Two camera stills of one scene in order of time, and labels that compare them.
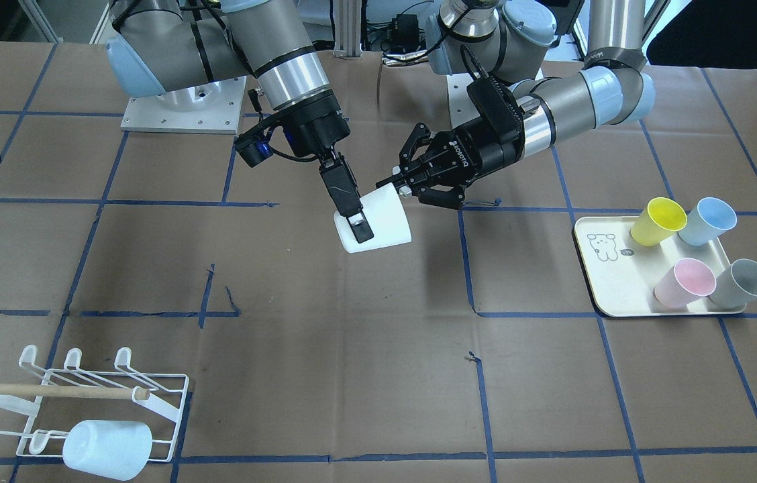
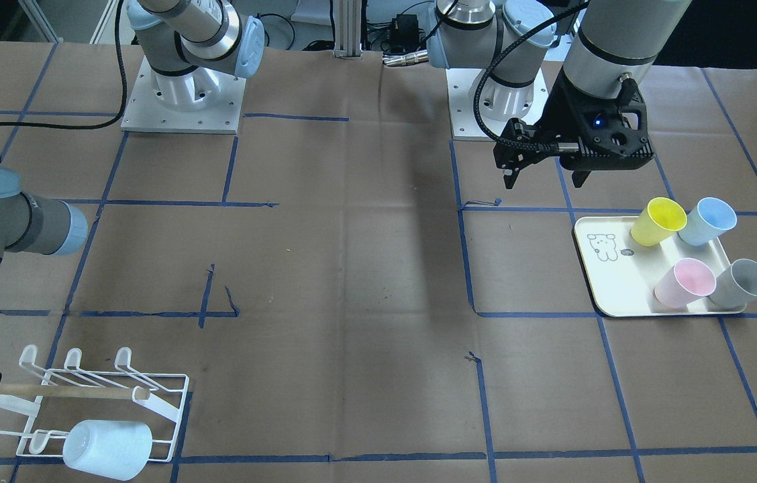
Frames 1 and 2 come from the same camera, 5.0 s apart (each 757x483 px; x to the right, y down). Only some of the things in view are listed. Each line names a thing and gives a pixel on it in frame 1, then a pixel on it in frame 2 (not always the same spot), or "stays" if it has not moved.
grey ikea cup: (739, 283) stays
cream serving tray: (620, 275) stays
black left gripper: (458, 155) → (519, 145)
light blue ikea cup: (117, 449) stays
